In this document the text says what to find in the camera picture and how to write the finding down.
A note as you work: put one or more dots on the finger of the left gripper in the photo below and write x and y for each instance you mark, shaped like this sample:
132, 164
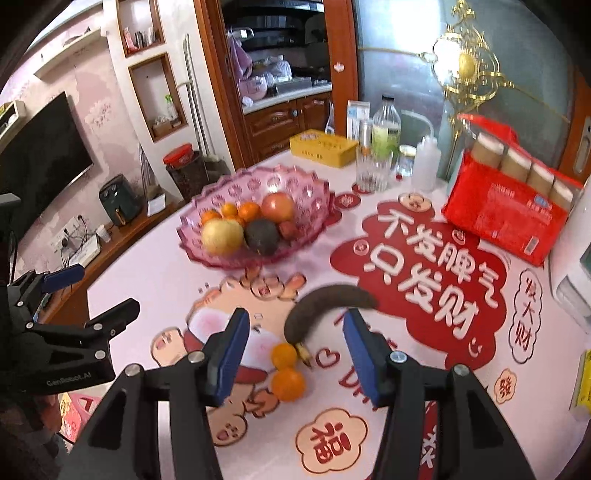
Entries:
33, 285
106, 325

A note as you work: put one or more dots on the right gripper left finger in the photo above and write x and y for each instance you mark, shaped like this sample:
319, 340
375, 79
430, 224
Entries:
203, 378

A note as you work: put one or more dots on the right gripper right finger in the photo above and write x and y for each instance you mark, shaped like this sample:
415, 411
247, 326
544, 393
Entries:
393, 380

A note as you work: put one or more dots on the small tangerine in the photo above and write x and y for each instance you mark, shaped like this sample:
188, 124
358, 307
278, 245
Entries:
229, 210
288, 384
284, 356
209, 215

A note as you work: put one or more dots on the yellow pear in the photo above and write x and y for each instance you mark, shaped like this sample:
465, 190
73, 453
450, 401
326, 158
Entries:
222, 237

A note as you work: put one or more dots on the dark avocado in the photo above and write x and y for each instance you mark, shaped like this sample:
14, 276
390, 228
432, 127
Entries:
262, 237

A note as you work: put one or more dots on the large orange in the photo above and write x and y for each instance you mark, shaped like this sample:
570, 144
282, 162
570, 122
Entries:
249, 211

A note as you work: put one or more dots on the red apple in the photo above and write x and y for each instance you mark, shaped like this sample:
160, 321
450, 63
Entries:
278, 207

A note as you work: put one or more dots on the white router box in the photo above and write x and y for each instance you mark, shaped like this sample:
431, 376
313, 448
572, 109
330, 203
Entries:
87, 253

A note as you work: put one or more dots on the dark overripe banana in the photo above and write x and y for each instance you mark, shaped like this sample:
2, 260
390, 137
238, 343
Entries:
312, 307

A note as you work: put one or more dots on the dark green air fryer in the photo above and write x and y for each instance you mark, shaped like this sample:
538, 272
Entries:
119, 200

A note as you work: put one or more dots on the black television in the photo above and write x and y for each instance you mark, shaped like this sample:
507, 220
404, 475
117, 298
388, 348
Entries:
46, 156

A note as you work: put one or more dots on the red lid jar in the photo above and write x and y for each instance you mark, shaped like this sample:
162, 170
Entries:
186, 167

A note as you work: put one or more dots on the yellow box at edge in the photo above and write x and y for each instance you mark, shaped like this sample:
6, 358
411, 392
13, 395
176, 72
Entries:
580, 406

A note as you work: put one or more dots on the pink glass fruit bowl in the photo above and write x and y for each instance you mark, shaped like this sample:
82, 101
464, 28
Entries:
312, 200

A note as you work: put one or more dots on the white appliance at edge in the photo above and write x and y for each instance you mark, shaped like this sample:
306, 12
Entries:
570, 270

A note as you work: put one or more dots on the red snack package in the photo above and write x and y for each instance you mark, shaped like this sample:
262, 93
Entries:
500, 209

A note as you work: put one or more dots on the white squeeze bottle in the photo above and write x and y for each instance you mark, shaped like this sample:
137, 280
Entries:
426, 164

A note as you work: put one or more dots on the drinking glass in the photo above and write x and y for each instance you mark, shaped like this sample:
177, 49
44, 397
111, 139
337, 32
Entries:
373, 170

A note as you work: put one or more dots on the small glass jar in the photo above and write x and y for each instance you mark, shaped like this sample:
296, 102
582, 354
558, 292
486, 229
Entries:
405, 162

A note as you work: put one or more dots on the yellow tin box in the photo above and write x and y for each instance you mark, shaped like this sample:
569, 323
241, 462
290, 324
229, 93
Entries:
330, 150

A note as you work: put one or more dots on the clear plastic bottle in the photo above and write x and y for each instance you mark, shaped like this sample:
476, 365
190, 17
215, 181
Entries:
386, 129

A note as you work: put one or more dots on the metal can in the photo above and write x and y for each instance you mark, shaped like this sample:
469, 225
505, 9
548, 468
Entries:
365, 137

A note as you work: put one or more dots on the white blue carton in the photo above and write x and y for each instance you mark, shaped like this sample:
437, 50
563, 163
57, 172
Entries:
356, 112

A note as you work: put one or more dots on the white wall shelf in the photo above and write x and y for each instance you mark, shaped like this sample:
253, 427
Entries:
12, 120

